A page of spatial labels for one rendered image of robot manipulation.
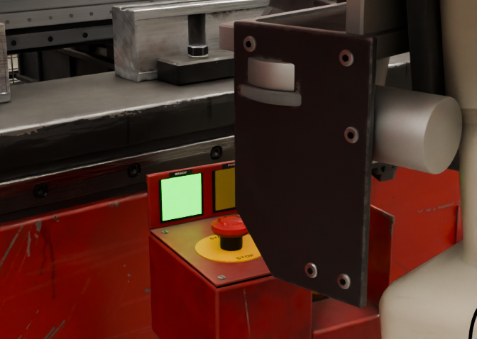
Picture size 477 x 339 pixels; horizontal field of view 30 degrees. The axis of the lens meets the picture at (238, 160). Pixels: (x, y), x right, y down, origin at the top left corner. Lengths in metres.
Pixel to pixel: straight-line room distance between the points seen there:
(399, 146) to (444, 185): 0.97
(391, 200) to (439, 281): 0.83
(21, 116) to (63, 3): 0.41
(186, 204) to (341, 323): 0.20
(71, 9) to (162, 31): 0.26
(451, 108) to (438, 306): 0.12
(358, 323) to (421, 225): 0.55
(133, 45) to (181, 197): 0.31
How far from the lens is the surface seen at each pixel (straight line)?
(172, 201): 0.94
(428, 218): 1.46
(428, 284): 0.55
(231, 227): 0.86
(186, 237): 0.92
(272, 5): 0.86
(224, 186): 0.96
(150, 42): 1.19
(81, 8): 1.43
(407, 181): 1.40
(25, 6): 1.39
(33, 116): 1.03
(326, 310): 0.93
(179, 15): 1.21
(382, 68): 0.81
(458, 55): 0.52
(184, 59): 1.18
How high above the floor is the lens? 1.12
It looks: 17 degrees down
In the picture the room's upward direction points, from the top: straight up
